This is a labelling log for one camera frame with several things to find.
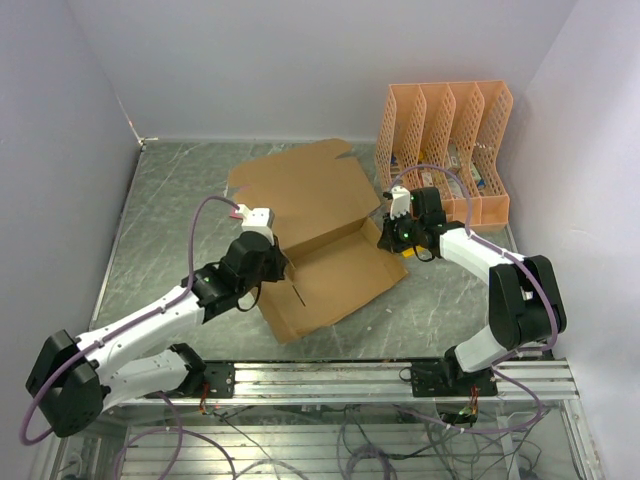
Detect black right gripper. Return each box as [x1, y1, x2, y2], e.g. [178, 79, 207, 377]
[378, 208, 424, 254]

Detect brown cardboard box sheet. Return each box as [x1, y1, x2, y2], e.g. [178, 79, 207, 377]
[228, 139, 408, 344]

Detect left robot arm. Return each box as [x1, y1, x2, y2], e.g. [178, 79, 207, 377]
[26, 231, 288, 438]

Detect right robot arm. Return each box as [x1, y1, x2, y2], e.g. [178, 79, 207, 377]
[377, 186, 567, 397]

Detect orange plastic file rack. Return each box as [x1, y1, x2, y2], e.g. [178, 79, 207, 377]
[374, 80, 514, 232]

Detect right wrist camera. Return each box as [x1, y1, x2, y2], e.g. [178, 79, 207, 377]
[389, 185, 411, 220]

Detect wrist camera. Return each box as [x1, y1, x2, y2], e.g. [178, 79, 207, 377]
[389, 185, 411, 220]
[236, 204, 275, 245]

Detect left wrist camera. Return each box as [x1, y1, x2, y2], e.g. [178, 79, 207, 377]
[236, 204, 275, 245]

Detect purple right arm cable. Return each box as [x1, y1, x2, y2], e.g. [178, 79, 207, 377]
[380, 164, 560, 436]

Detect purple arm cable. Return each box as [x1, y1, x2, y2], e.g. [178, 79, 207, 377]
[380, 164, 560, 436]
[18, 195, 241, 480]

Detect loose cables under frame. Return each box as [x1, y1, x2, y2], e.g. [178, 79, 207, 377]
[199, 399, 551, 480]

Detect aluminium frame rail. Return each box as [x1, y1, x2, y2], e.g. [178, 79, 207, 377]
[33, 356, 604, 479]

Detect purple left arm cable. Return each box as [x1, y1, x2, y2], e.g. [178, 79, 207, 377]
[18, 195, 241, 480]

